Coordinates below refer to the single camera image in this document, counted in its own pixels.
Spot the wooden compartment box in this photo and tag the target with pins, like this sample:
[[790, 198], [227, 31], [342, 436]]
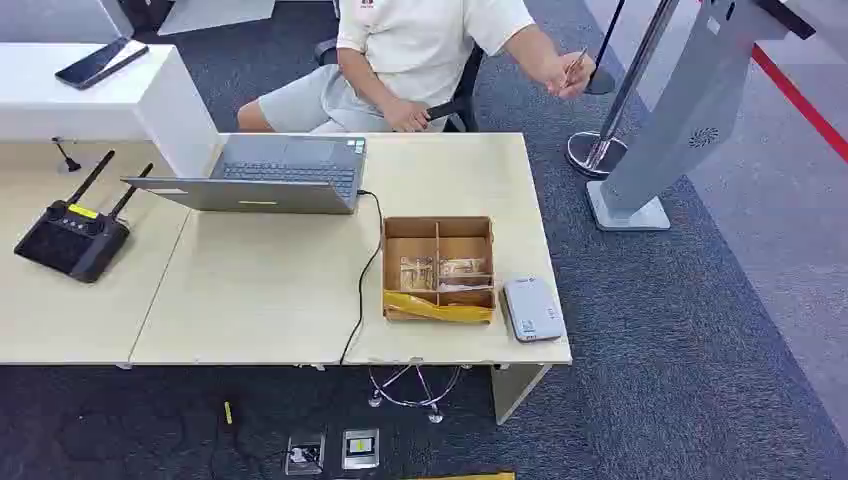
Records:
[[437, 245]]

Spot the cards in plastic sleeve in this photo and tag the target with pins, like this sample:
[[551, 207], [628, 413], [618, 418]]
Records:
[[417, 273], [462, 268]]

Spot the yellow tape strip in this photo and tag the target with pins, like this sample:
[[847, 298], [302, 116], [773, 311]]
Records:
[[437, 309]]

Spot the white card reader device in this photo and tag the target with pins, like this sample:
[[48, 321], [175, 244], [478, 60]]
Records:
[[532, 309]]

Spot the grey laptop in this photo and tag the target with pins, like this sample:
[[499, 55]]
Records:
[[285, 179]]

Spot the black office chair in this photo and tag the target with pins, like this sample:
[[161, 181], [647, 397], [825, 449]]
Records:
[[464, 93]]

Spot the person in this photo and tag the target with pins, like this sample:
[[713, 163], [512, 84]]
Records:
[[417, 46]]

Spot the silver floor socket with yellow label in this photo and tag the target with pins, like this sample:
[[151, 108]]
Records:
[[360, 448]]

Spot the black barrier base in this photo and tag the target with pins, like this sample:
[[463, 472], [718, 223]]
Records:
[[600, 81]]

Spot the yellow sheet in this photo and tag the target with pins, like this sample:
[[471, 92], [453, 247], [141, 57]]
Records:
[[464, 476]]

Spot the silver floor socket open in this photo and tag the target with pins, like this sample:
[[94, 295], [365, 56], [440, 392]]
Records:
[[305, 454]]

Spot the yellow marker on floor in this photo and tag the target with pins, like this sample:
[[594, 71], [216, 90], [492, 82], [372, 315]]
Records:
[[228, 413]]

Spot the grey standing kiosk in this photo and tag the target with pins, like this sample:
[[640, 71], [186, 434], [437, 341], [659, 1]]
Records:
[[676, 119]]

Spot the white raised counter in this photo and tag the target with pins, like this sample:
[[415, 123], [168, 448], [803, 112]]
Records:
[[99, 99]]

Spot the black remote controller with antennas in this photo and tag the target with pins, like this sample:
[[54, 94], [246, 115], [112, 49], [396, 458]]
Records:
[[69, 242]]

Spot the black smartphone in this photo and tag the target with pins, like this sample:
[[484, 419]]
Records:
[[99, 61]]

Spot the chrome stanchion post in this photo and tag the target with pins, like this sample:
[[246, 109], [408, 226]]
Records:
[[613, 106]]

